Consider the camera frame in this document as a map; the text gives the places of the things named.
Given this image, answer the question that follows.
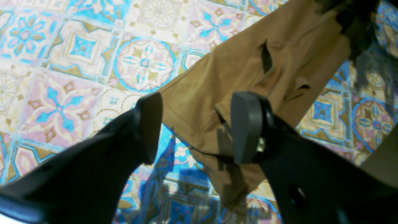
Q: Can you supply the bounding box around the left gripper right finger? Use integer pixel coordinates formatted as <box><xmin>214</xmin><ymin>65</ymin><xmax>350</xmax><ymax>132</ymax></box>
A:
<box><xmin>231</xmin><ymin>92</ymin><xmax>397</xmax><ymax>224</ymax></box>

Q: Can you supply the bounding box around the patterned tablecloth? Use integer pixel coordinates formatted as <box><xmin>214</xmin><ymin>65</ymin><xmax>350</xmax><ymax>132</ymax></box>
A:
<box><xmin>0</xmin><ymin>0</ymin><xmax>397</xmax><ymax>224</ymax></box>

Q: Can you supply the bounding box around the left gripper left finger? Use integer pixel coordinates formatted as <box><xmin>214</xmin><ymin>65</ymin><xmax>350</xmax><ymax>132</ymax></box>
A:
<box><xmin>0</xmin><ymin>92</ymin><xmax>163</xmax><ymax>224</ymax></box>

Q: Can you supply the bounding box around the brown t-shirt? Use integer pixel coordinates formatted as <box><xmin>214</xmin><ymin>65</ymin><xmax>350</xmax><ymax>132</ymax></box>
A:
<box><xmin>159</xmin><ymin>0</ymin><xmax>380</xmax><ymax>209</ymax></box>

